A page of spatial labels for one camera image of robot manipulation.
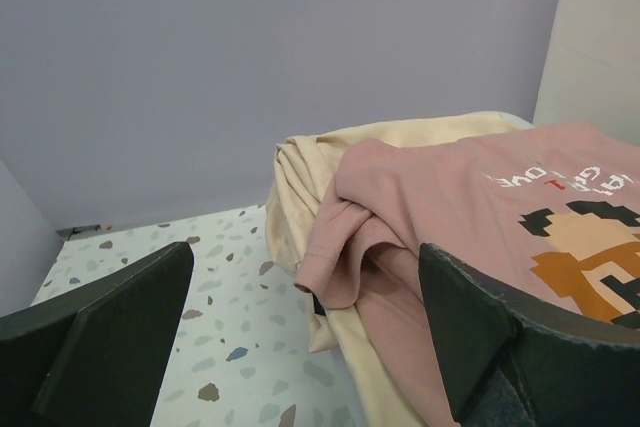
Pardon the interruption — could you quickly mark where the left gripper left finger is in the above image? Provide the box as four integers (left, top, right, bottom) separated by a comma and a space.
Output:
1, 242, 194, 426

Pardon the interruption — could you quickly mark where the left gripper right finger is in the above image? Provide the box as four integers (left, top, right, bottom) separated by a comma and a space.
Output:
419, 244, 639, 426

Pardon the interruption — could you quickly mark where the white drawer cabinet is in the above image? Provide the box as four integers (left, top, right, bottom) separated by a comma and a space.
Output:
533, 0, 640, 144

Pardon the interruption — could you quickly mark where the pink printed t-shirt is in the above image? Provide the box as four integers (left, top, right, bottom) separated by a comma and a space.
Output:
296, 124, 639, 426

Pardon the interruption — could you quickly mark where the beige cloth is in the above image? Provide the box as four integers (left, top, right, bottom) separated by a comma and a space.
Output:
265, 111, 532, 426

